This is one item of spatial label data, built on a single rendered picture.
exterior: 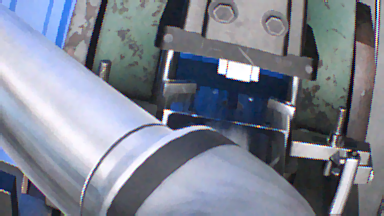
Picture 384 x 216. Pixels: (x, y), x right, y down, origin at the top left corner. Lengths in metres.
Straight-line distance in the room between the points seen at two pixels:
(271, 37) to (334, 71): 0.34
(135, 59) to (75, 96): 1.02
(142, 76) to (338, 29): 0.31
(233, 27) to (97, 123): 0.71
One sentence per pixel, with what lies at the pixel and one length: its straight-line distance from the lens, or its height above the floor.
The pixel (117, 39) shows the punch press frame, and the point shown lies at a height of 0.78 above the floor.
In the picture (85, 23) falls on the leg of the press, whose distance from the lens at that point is 1.58.
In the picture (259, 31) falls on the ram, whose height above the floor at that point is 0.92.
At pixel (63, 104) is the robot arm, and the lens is 0.50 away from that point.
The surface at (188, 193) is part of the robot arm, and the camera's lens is 0.44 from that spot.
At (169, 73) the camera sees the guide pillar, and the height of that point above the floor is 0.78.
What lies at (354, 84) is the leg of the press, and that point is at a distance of 1.60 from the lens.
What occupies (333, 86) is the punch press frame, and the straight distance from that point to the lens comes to 1.52.
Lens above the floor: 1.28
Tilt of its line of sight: 22 degrees down
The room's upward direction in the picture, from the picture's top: 10 degrees clockwise
